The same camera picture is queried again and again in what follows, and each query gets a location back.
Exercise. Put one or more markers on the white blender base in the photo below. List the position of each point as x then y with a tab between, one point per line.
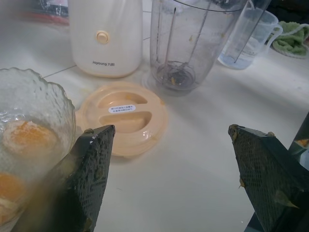
106	60

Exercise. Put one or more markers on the clear plastic measuring cup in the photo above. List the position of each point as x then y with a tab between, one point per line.
260	36

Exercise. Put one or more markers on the green towel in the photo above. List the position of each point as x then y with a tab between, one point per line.
292	38

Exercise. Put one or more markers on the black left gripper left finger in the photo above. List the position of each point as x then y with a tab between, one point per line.
87	174

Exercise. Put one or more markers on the yellow blender lid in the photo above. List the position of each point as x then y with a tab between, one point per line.
144	120

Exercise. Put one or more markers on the clear blender jar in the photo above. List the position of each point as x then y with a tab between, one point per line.
181	48

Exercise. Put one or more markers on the rippled clear glass bowl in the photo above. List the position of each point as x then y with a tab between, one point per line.
36	96

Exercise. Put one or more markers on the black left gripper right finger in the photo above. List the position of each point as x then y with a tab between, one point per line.
263	169

